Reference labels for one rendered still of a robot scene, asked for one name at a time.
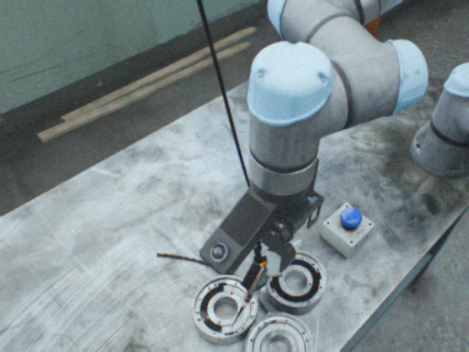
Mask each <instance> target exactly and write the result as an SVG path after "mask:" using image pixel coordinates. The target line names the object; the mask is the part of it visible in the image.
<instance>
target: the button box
mask: <svg viewBox="0 0 469 352"><path fill-rule="evenodd" d="M346 208H353V207H351V206H350V205H349V203H345V204H344V205H343V206H342V207H341V208H340V209H339V210H338V211H337V212H335V213H334V214H333V215H332V216H331V217H330V218H328V219H327V220H326V221H325V222H324V223H323V224H322V231H321V234H320V237H321V238H323V239H324V240H325V241H326V242H327V243H328V244H330V245H331V246H332V247H333V248H335V249H336V250H337V251H338V252H339V253H341V254H342V255H343V256H344V257H345V258H347V259H348V258H349V257H350V256H351V255H352V254H353V253H354V252H355V251H356V250H357V249H358V248H360V247H361V246H362V245H363V244H364V243H365V242H366V241H367V240H368V239H369V238H370V237H371V235H372V232H373V230H374V228H375V224H374V223H372V222H371V221H370V220H368V219H367V218H366V217H364V216H362V221H361V224H360V225H359V226H357V227H348V226H346V225H344V224H343V223H342V222H341V219H340V215H341V212H342V210H344V209H346Z"/></svg>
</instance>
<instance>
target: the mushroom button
mask: <svg viewBox="0 0 469 352"><path fill-rule="evenodd" d="M340 219H341V222H342V223H343V224H344V225H345V226H348V227H357V226H359V225H360V224H361V221H362V216H361V214H360V212H359V211H357V210H356V209H354V208H346V209H344V210H342V212H341V215H340Z"/></svg>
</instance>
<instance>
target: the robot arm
mask: <svg viewBox="0 0 469 352"><path fill-rule="evenodd" d="M402 1H404V0H268V2H267V13H268V18H269V20H270V21H271V23H272V24H273V25H274V27H275V28H276V29H277V30H278V32H279V33H280V36H281V37H282V38H283V39H284V41H285V42H281V43H278V44H273V45H271V46H268V47H267V48H265V49H263V50H262V51H260V52H259V53H258V54H257V56H256V58H255V59H254V61H253V64H252V68H251V74H250V81H249V90H248V94H247V105H248V108H249V130H248V147H249V150H248V172H249V181H250V186H249V187H248V188H247V190H246V191H245V193H244V194H243V195H242V196H241V198H240V199H239V200H238V201H237V203H236V205H235V206H234V208H233V209H232V210H231V212H230V213H229V214H228V215H227V217H226V218H225V219H224V220H223V221H222V223H221V224H220V225H219V226H218V227H217V229H216V230H215V231H214V232H213V234H212V235H211V236H210V238H209V239H208V240H207V241H206V243H205V244H204V245H203V246H202V248H201V250H200V256H201V258H202V259H203V260H204V261H205V262H206V263H207V264H208V265H209V266H210V267H211V268H213V269H214V270H215V271H216V272H217V273H218V274H222V275H233V274H234V273H235V272H236V270H237V269H238V268H239V266H240V265H241V264H242V263H243V261H244V260H245V258H246V257H247V256H248V255H249V257H250V258H251V260H252V262H253V260H254V259H258V258H260V257H262V256H261V252H260V251H261V249H262V247H261V243H263V244H264V245H265V246H266V247H268V249H267V250H266V257H267V264H266V266H267V270H266V271H265V273H266V274H267V275H269V276H278V275H280V274H281V273H282V272H283V271H284V270H285V269H286V268H287V267H288V266H289V265H290V264H291V263H292V262H293V261H294V260H295V258H296V255H297V251H298V250H299V249H300V246H301V240H298V241H296V242H294V243H293V238H294V235H293V234H295V233H296V232H297V231H298V230H300V229H301V228H302V227H303V226H304V225H305V224H306V220H307V219H308V218H309V220H308V224H307V229H308V230H309V229H310V228H311V227H312V226H313V225H314V224H315V223H316V222H317V221H318V220H319V217H320V212H321V209H322V201H323V196H322V195H320V194H319V193H318V192H316V191H315V190H314V185H315V181H316V176H317V171H318V167H319V162H320V160H319V159H317V157H318V152H319V146H320V141H321V139H322V138H324V137H327V136H330V135H332V134H335V133H338V132H340V131H343V130H346V129H349V128H352V127H357V126H360V125H363V124H366V123H369V122H372V121H375V120H377V119H379V117H382V116H392V115H394V114H395V113H396V112H397V111H399V110H402V109H405V108H407V107H410V106H412V105H414V104H416V103H417V102H418V101H419V100H420V99H421V97H422V96H423V95H424V93H425V89H426V87H427V82H428V71H427V66H426V62H425V60H424V58H423V56H422V54H421V52H420V51H419V49H418V48H417V46H416V45H415V44H413V43H412V42H410V41H408V40H405V39H397V40H392V39H389V40H386V41H385V42H384V43H382V42H379V41H378V40H377V39H376V38H375V37H374V36H373V35H372V34H371V33H370V32H369V31H367V30H366V29H365V28H364V25H366V24H368V23H369V22H371V21H372V20H374V19H376V18H377V17H379V16H381V15H382V14H384V13H386V12H387V11H388V10H389V9H391V8H392V7H394V6H396V5H398V4H399V3H401V2H402ZM410 152H411V155H412V158H413V159H414V160H415V161H416V163H417V164H418V165H419V166H420V167H421V168H422V169H423V170H425V171H427V172H428V173H429V174H431V175H433V176H436V177H440V178H443V179H448V180H458V179H462V178H464V177H467V176H468V175H469V63H466V64H463V65H460V66H458V67H457V68H456V69H454V70H453V72H452V74H451V76H450V78H449V80H448V81H447V82H446V83H445V85H444V90H443V92H442V95H441V98H440V100H439V102H438V104H437V106H435V108H434V110H433V113H432V115H431V118H430V120H429V122H428V123H426V124H425V125H424V126H423V127H422V128H421V129H420V130H419V131H418V132H417V133H416V135H415V137H414V138H413V140H412V142H411V146H410ZM309 196H310V197H312V198H313V196H316V197H317V200H316V201H315V202H313V203H312V204H311V201H310V200H309ZM317 209H318V211H317V214H316V216H315V217H314V218H313V219H312V214H313V212H314V211H315V210H317ZM311 219H312V220H311Z"/></svg>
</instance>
